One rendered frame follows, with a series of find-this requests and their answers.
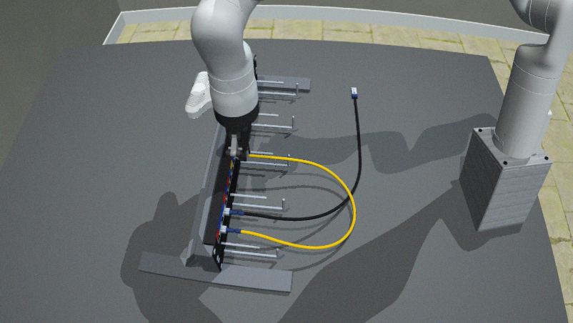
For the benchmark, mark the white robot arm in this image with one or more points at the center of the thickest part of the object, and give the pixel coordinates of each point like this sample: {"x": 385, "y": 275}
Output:
{"x": 217, "y": 28}

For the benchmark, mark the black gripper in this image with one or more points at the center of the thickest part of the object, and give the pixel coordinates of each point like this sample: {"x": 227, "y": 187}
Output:
{"x": 239, "y": 130}

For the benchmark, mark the black cable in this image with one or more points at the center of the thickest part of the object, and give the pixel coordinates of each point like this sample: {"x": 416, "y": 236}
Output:
{"x": 331, "y": 211}

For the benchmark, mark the yellow patch cord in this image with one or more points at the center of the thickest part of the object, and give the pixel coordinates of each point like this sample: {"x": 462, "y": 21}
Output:
{"x": 239, "y": 231}

